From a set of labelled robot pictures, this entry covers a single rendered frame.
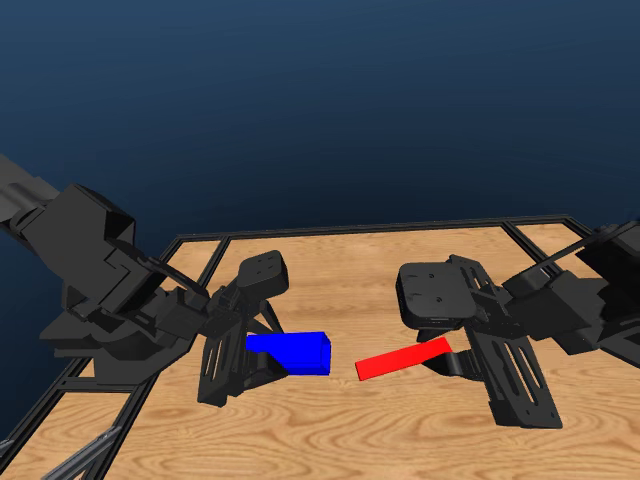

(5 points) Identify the black table frame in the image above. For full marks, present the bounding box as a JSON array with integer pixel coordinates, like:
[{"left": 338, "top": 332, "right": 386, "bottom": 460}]
[{"left": 0, "top": 214, "right": 640, "bottom": 480}]

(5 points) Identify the blue hollow socket block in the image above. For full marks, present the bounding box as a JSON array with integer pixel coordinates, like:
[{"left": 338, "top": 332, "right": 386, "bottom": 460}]
[{"left": 245, "top": 330, "right": 333, "bottom": 376}]

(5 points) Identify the thin red peg bar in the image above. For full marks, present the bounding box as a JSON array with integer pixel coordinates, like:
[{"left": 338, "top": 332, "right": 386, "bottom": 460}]
[{"left": 354, "top": 335, "right": 454, "bottom": 382}]

